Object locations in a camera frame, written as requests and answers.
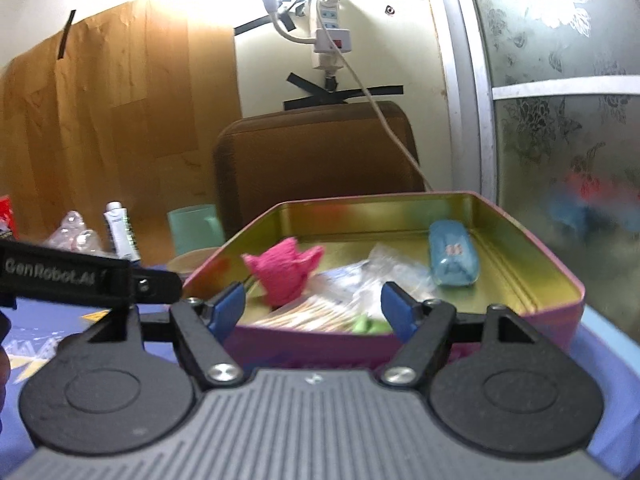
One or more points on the clear plastic bag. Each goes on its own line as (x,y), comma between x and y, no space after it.
(380,270)

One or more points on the white power strip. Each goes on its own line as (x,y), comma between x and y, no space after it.
(330,25)

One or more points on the red packet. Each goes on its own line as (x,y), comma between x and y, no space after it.
(5,215)

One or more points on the frosted glass sliding door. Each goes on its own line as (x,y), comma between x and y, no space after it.
(550,160)

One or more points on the black tape strip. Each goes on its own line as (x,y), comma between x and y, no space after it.
(66,35)

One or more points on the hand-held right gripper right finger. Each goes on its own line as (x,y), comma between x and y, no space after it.
(400,316)

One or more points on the pink knitted pouch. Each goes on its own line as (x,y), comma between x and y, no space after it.
(285,275)

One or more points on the green plastic mug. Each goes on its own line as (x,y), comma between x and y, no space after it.
(195,230)

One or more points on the white tube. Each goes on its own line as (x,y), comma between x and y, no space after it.
(117,230)

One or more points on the light blue soft case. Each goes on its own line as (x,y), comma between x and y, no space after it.
(452,255)

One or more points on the gold metal tin box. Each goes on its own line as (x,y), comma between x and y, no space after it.
(500,280)

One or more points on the blue tablecloth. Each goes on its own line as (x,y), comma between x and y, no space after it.
(600,360)

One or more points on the green cloth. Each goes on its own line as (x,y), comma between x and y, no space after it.
(367,326)

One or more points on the brown chair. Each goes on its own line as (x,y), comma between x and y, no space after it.
(310,160)

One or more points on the brown cardboard sheet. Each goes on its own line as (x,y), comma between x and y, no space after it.
(125,110)

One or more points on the yellow black packet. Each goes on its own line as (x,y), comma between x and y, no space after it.
(96,316)

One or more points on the crumpled clear plastic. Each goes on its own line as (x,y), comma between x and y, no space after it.
(72,232)

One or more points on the crossed black tape strips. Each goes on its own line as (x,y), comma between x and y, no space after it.
(310,101)

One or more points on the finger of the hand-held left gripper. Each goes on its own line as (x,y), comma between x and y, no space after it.
(157,287)

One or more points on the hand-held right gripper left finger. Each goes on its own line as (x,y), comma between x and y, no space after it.
(227,311)

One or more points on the cotton swab pack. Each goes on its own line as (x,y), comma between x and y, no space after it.
(310,316)

